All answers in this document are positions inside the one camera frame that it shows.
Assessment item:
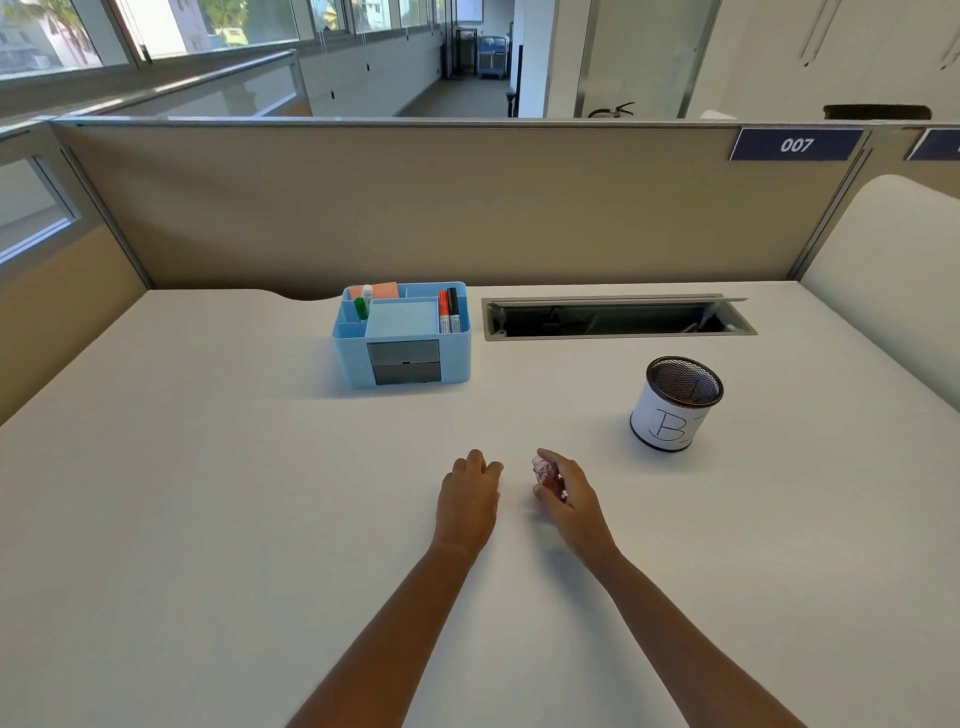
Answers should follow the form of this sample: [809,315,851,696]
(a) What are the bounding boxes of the blue number sign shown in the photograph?
[729,127,867,162]

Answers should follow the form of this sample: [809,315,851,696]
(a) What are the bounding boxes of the window frame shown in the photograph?
[0,0,451,84]

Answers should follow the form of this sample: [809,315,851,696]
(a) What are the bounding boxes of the black metal rack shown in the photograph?
[452,26,481,78]

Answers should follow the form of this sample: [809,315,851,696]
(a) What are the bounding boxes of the beige desk partition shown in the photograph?
[48,116,875,301]

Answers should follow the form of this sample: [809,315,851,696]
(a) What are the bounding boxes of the glass side partition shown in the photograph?
[0,123,151,421]

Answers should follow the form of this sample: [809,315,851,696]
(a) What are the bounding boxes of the light blue desk organizer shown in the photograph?
[332,281,474,391]

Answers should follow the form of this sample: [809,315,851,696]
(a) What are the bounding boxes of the light blue sticky note pad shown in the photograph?
[365,299,441,342]

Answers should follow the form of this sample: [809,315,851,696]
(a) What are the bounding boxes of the mesh pen cup white label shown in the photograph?
[630,356,725,453]

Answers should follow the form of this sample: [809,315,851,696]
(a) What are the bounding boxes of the person's left hand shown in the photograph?
[431,449,504,562]

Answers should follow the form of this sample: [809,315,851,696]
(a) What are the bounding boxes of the blue cart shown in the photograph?
[477,35,510,80]

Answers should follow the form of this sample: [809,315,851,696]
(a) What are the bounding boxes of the person's right forearm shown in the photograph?
[588,547,811,728]

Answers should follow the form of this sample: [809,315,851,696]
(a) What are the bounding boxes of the person's right hand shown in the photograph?
[531,448,621,568]

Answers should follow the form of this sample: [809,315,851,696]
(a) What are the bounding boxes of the person's left forearm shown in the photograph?
[285,543,481,728]

